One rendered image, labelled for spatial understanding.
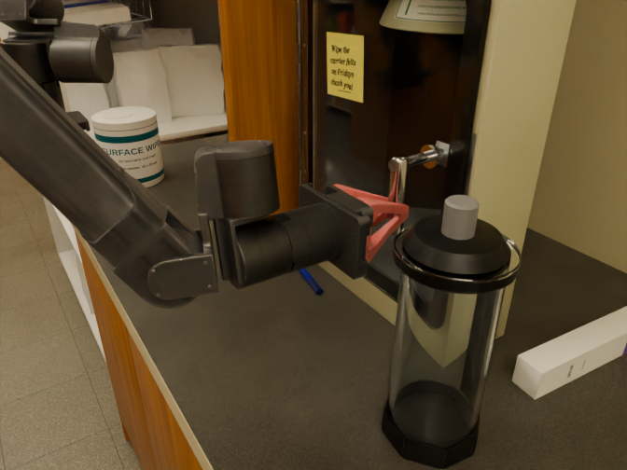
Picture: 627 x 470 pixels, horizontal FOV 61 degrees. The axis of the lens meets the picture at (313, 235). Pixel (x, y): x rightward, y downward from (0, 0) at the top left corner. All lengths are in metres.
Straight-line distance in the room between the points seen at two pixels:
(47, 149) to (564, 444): 0.56
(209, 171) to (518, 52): 0.31
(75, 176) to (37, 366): 1.90
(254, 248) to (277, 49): 0.42
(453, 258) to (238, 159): 0.19
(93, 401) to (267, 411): 1.50
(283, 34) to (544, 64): 0.38
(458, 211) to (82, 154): 0.30
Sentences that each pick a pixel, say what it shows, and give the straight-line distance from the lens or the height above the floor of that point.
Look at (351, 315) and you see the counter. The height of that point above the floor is 0.94.
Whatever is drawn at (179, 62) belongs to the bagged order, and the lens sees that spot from 1.75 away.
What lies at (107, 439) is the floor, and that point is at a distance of 1.95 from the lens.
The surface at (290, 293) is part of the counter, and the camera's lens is 0.80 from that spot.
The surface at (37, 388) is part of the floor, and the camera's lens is 2.22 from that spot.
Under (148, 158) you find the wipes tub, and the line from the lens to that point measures 1.18.
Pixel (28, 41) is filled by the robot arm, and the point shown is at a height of 1.29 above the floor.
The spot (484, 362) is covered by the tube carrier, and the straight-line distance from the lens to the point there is 0.52.
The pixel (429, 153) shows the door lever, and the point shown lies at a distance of 0.58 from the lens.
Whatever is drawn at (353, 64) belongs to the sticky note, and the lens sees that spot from 0.67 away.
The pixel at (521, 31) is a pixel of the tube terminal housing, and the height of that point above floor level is 1.33.
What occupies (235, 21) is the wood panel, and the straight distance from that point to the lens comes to 0.78.
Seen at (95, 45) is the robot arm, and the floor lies 1.29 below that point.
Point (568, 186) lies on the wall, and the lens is 1.03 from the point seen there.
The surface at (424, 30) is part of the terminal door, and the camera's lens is 0.57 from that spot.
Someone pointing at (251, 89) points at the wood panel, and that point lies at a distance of 0.80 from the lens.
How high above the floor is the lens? 1.39
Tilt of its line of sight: 28 degrees down
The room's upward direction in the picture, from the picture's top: straight up
